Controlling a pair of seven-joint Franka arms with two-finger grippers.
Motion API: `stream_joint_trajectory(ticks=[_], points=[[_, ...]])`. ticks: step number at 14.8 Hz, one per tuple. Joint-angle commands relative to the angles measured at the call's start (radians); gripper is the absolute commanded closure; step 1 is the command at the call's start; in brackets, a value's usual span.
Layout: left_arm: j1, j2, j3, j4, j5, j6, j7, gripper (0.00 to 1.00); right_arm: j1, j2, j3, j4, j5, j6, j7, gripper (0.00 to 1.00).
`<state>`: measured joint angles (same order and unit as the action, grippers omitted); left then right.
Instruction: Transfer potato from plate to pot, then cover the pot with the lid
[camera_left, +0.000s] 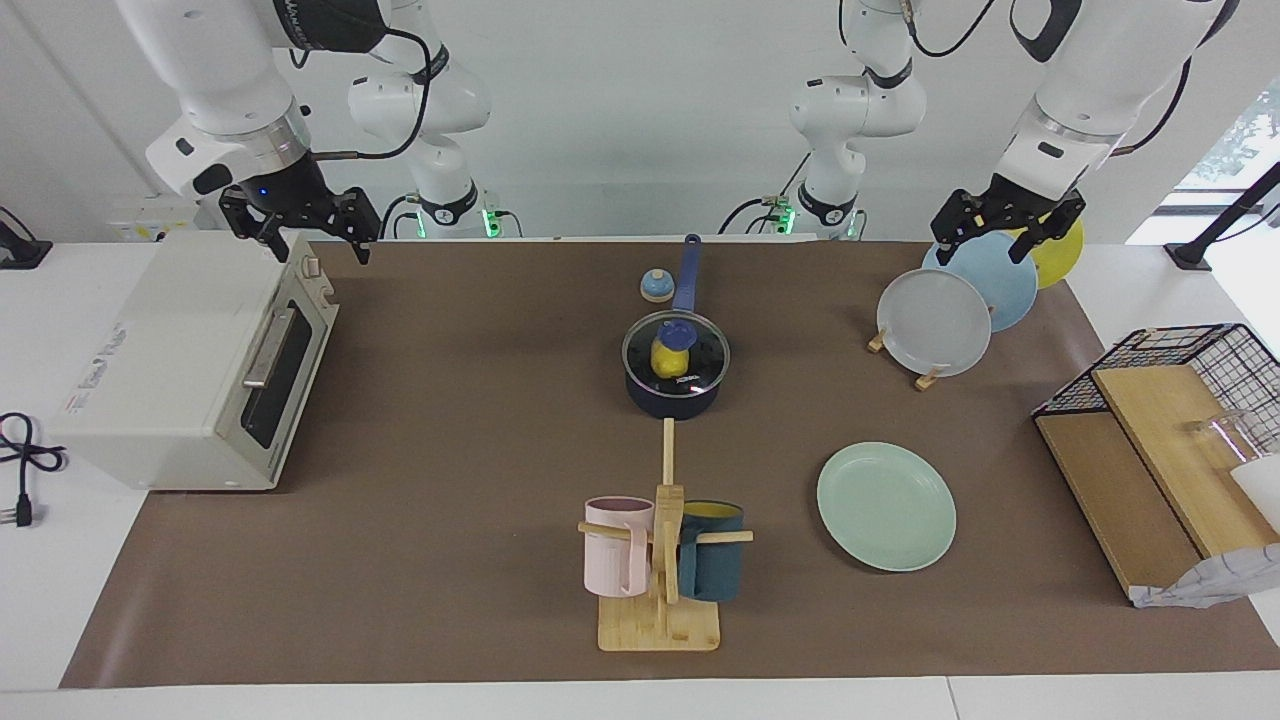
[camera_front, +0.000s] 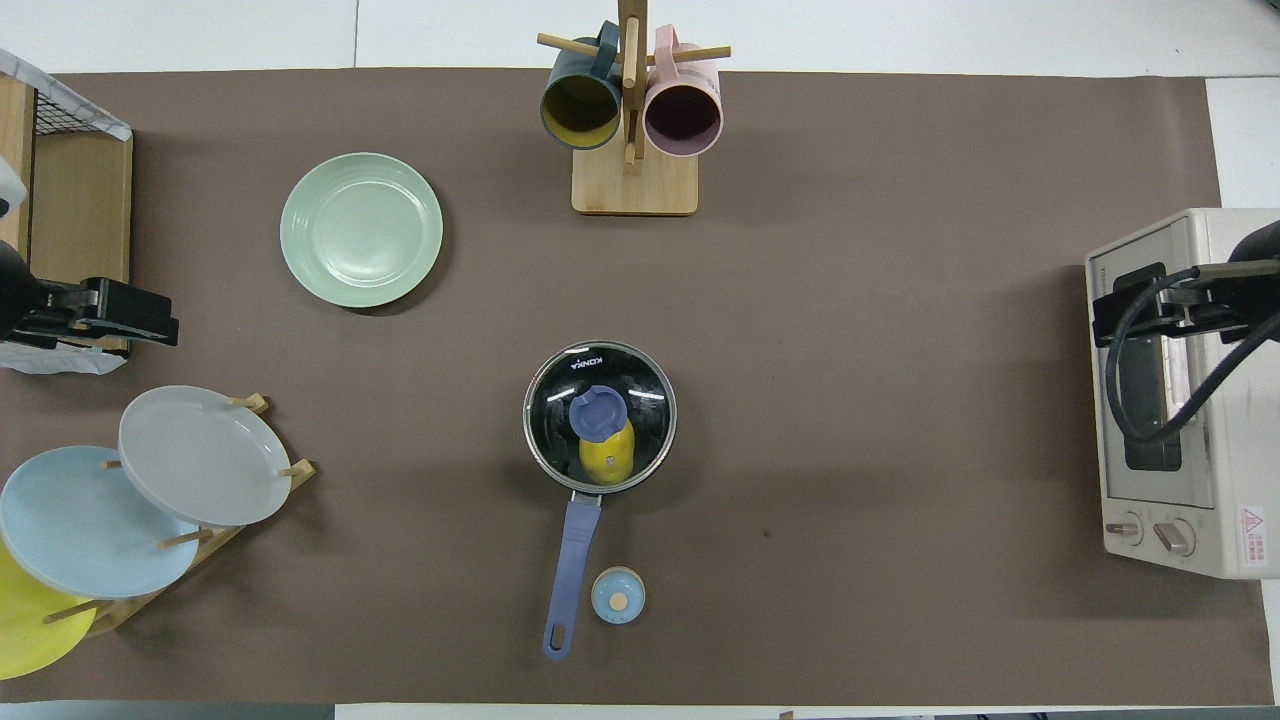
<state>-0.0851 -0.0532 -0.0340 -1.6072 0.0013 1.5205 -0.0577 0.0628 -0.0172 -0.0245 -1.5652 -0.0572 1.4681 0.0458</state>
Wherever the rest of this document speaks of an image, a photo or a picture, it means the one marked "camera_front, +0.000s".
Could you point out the white patterned cloth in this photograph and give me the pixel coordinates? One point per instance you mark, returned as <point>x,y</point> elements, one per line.
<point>70,100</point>

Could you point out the glass lid with blue knob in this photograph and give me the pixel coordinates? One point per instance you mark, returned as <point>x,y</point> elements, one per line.
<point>560,390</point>

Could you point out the cream toaster oven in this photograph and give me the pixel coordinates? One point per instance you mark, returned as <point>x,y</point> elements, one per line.
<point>1230,480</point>

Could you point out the dark teal mug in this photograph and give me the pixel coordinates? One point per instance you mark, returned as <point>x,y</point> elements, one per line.
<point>580,110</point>

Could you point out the wooden plate rack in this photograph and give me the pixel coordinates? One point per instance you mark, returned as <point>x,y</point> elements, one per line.
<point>200,540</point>

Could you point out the yellow plate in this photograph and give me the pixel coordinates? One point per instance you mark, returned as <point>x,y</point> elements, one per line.
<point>30,630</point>

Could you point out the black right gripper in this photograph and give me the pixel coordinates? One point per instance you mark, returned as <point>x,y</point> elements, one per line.
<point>1262,280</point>

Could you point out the wooden mug tree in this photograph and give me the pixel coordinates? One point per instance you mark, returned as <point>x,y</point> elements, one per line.
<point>635,185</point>

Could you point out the light green plate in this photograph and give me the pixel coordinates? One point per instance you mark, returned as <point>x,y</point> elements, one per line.
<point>360,230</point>

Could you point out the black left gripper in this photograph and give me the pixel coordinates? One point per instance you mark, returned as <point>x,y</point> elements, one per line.
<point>20,300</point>

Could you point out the pink mug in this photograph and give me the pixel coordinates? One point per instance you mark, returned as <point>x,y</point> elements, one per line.
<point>683,115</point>

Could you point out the light wooden cutting board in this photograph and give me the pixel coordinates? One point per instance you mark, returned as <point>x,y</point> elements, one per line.
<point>12,130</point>

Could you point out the brown table mat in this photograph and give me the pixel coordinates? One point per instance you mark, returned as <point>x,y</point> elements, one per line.
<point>850,350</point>

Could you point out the dark blue saucepan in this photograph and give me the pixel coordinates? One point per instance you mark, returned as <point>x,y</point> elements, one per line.
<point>575,560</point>

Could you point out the grey plate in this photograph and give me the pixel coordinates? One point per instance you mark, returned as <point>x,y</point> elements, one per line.
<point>205,455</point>

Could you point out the light blue plate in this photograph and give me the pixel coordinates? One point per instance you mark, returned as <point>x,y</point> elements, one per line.
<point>85,525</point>

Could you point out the white container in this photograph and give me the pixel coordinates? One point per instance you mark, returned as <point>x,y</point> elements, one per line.
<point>10,190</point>

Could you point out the brown wooden board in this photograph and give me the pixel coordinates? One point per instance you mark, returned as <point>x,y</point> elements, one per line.
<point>85,210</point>

